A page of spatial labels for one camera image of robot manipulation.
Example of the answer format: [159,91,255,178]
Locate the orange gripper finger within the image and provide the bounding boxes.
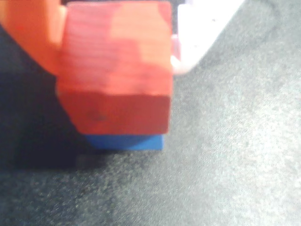
[0,0,67,78]

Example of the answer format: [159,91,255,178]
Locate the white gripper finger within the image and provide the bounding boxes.
[170,0,246,76]

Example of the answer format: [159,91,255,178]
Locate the red cube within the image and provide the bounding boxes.
[55,0,174,136]

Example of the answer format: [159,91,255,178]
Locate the blue cube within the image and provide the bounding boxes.
[84,133,165,152]

